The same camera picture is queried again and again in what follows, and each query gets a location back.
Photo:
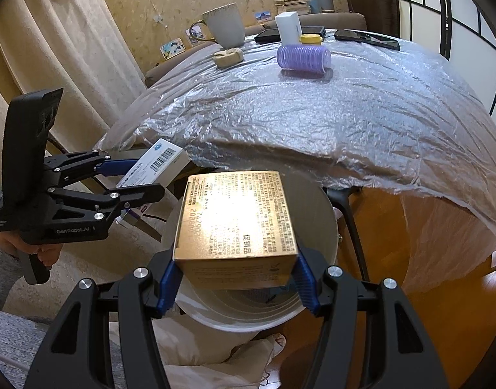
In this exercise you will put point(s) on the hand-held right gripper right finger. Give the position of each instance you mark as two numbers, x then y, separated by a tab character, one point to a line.
306	287

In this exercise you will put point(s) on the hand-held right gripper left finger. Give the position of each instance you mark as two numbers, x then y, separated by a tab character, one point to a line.
169	281

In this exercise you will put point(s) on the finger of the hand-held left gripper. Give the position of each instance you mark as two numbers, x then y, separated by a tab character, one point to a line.
142	194
118	167

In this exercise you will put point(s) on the white barcode box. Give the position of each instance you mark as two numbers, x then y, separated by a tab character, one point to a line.
158	162

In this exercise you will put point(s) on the white plastic bin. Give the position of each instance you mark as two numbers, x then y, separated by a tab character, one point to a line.
312	219

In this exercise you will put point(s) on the gold cardboard box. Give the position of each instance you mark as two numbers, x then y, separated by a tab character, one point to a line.
235	219

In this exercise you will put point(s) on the person's left hand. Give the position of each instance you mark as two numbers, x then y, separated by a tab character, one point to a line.
49	256

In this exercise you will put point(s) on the white purple-print packet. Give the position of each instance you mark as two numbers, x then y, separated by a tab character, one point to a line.
144	216

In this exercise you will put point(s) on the person's foot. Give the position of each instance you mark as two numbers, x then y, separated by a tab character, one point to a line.
277	342

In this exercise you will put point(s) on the person's cream pants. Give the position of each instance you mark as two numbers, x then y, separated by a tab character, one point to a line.
207	356

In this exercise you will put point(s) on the cream curtain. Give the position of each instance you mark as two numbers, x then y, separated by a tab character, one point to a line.
61	48

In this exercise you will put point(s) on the person's grey knit garment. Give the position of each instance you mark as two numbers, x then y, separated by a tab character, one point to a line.
21	340

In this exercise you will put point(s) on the grey ceramic mug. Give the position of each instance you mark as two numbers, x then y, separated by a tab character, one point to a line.
225	26

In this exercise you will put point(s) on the small black tablet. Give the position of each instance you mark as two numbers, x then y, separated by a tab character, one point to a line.
268	35

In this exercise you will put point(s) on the purple hair roller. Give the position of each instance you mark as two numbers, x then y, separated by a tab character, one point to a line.
303	57

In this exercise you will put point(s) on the white rectangular appliance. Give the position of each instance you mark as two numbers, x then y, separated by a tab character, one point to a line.
288	27

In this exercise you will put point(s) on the yellow lidded jar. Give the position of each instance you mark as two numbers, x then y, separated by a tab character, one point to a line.
311	39

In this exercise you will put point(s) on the stack of books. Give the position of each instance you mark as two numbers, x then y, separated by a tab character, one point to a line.
291	3

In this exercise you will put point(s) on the teal book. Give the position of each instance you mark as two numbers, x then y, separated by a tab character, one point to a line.
314	5

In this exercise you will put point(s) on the large black tablet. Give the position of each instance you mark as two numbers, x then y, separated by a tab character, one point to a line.
367	38

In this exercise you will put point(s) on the grey cylindrical speaker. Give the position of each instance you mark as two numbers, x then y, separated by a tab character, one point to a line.
326	1

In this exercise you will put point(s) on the brown fabric sofa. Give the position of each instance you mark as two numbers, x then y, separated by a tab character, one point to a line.
345	21

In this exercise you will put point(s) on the black-framed folding screen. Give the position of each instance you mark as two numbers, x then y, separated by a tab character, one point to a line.
454	28

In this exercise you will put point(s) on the person wall photo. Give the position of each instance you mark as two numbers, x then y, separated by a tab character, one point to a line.
194	31
173	49

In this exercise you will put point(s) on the building wall photo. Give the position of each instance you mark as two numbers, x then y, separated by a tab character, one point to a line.
264	16

